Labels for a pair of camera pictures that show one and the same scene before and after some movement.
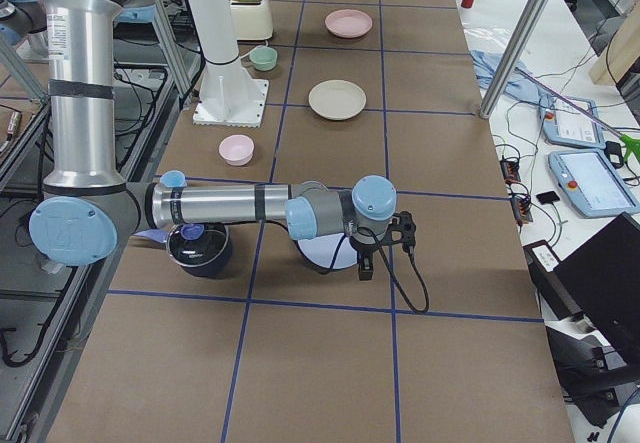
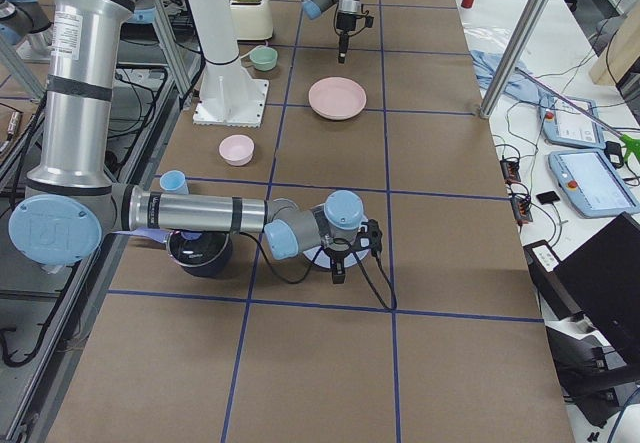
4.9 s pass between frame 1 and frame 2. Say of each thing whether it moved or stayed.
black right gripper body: moved
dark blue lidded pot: stayed
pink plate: moved
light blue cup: stayed
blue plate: stayed
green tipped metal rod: stayed
